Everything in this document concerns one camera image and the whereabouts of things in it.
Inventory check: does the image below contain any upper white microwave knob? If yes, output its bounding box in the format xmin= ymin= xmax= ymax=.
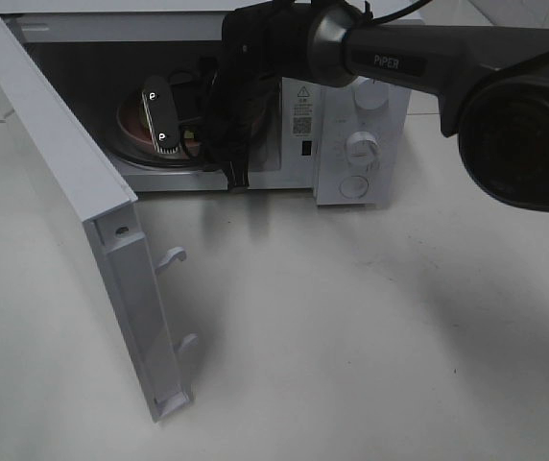
xmin=351 ymin=77 xmax=389 ymax=110

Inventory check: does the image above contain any lower white microwave knob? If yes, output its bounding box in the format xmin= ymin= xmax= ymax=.
xmin=345 ymin=132 xmax=379 ymax=167

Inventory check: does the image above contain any pink round plate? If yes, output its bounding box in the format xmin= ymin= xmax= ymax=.
xmin=116 ymin=92 xmax=155 ymax=156

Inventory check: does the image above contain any round door release button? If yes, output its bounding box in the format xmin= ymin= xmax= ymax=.
xmin=339 ymin=175 xmax=370 ymax=200

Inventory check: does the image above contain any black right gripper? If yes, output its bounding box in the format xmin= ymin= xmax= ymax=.
xmin=142 ymin=1 xmax=317 ymax=192

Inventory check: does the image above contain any white microwave knob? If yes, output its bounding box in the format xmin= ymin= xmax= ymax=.
xmin=351 ymin=77 xmax=389 ymax=110
xmin=345 ymin=132 xmax=379 ymax=167

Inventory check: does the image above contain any white microwave door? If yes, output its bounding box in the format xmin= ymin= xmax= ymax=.
xmin=0 ymin=18 xmax=198 ymax=423

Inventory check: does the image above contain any white microwave oven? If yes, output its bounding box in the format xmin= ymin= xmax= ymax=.
xmin=0 ymin=1 xmax=410 ymax=206

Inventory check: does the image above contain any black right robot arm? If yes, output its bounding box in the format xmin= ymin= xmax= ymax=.
xmin=197 ymin=1 xmax=549 ymax=212

